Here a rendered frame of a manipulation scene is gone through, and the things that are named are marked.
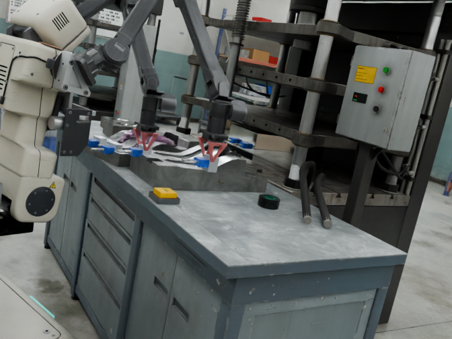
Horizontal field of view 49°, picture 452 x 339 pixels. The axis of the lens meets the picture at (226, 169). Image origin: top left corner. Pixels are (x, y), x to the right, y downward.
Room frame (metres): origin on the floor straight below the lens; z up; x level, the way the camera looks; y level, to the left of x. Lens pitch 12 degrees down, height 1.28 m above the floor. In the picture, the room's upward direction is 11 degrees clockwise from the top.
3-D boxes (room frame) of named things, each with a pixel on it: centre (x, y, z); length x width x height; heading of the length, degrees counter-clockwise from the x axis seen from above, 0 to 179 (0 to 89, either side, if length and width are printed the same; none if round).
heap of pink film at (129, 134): (2.21, 0.37, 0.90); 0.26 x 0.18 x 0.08; 141
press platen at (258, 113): (2.94, -0.31, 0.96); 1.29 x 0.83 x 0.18; 34
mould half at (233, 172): (1.97, 0.10, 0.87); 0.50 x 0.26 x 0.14; 124
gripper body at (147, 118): (1.89, 0.33, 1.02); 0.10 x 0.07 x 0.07; 34
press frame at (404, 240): (3.21, -0.68, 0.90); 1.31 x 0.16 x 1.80; 34
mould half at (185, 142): (2.22, 0.37, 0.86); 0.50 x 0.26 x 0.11; 141
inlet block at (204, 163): (1.69, 0.10, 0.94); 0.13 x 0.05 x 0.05; 123
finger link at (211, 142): (1.70, 0.06, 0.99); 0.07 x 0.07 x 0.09; 34
